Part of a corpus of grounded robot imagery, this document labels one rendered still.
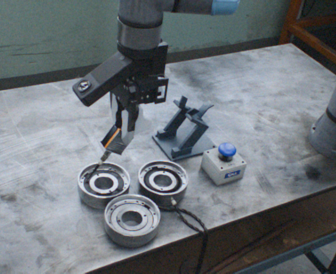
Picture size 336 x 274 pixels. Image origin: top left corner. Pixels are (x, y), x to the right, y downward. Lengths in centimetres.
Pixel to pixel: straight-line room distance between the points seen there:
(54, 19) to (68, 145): 151
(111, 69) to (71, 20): 179
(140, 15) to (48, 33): 184
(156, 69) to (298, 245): 70
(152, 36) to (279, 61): 85
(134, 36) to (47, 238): 40
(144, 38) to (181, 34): 216
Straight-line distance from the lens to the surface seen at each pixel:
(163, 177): 104
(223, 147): 106
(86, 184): 100
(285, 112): 137
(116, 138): 94
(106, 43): 276
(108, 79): 83
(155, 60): 87
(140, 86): 86
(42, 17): 257
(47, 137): 116
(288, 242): 136
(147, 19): 80
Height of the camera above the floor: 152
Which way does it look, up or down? 38 degrees down
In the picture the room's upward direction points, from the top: 9 degrees clockwise
